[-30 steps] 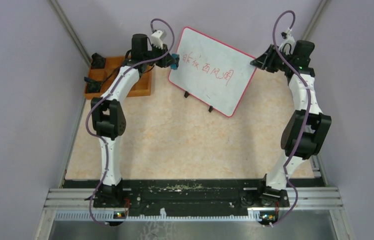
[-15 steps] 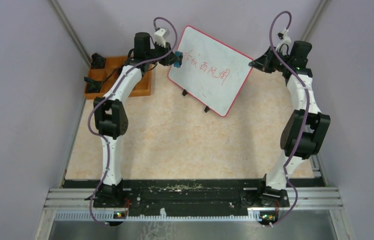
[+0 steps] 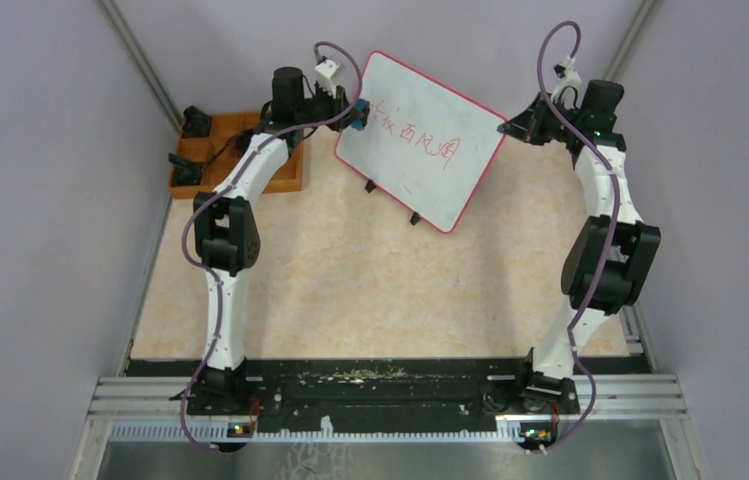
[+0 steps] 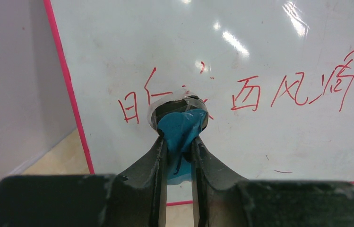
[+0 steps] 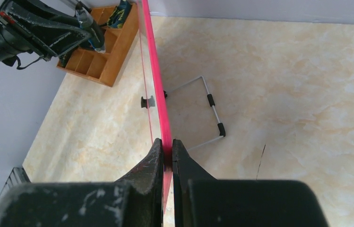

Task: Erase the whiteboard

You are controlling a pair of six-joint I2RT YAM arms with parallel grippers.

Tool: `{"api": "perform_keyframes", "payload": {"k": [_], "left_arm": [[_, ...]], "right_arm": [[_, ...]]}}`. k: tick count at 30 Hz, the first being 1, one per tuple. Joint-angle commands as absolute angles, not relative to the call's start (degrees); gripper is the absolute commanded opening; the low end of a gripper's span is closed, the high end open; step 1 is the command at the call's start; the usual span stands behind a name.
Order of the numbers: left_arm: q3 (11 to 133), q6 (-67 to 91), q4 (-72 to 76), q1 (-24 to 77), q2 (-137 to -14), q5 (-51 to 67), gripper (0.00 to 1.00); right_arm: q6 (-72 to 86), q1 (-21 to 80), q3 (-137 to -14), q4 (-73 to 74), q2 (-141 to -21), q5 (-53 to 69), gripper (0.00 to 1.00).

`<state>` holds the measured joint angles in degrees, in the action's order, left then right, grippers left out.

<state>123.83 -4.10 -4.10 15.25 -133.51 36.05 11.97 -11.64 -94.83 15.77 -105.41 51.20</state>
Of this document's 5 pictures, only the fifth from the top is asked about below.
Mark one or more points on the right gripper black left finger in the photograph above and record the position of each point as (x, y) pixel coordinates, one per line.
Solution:
(134, 200)

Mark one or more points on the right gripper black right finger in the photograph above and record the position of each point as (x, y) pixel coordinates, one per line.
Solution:
(200, 200)

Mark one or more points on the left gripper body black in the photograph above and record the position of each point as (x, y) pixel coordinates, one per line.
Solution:
(32, 26)

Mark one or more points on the whiteboard with pink frame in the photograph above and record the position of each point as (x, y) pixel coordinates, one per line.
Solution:
(154, 97)

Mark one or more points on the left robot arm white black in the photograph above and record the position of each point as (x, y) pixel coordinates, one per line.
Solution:
(31, 26)

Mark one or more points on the orange wooden compartment tray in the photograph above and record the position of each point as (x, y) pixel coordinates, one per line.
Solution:
(104, 67)

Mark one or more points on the green yellow item in tray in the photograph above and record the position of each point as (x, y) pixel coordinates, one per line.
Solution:
(119, 15)

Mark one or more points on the white wire whiteboard stand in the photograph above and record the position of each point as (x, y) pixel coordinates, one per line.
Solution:
(192, 114)

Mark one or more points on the aluminium frame rail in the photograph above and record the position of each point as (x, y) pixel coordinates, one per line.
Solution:
(17, 176)

